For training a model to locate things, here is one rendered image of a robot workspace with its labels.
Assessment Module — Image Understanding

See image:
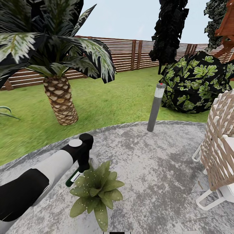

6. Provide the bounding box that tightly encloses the insectifuge atomizer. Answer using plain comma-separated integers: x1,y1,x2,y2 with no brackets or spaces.
65,167,83,188

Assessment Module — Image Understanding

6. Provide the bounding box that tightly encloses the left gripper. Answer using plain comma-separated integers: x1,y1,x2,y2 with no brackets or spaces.
77,155,90,172

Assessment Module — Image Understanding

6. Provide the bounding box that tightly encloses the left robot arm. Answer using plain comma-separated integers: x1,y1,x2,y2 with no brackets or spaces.
0,133,99,234

